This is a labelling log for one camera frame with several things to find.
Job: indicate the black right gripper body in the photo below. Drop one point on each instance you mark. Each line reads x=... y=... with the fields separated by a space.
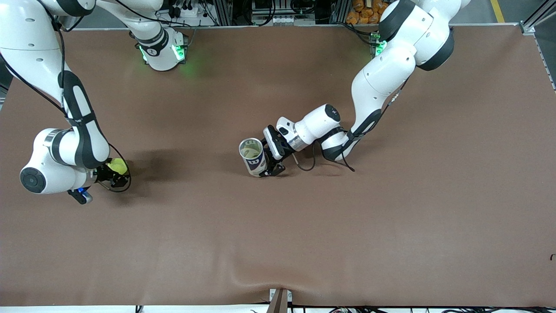
x=103 y=173

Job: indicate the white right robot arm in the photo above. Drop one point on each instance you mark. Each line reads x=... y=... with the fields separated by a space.
x=43 y=174

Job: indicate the white and blue ball can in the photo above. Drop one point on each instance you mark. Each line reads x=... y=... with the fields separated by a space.
x=256 y=167

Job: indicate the pile of orange round items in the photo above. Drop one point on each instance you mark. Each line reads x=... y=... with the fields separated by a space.
x=362 y=13

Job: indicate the aluminium frame profile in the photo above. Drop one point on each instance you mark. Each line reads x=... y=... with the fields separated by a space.
x=536 y=17
x=222 y=12
x=341 y=11

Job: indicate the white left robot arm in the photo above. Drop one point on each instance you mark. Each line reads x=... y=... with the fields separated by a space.
x=382 y=78

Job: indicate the white terminal block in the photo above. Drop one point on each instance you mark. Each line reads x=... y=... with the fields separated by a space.
x=289 y=20

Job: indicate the white power strip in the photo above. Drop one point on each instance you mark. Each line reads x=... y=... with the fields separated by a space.
x=186 y=13

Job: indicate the brown table mat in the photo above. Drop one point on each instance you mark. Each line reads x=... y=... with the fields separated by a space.
x=278 y=239

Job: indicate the yellow-green tennis ball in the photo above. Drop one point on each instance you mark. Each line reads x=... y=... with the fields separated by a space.
x=251 y=153
x=118 y=166

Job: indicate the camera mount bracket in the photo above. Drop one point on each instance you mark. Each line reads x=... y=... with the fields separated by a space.
x=279 y=301

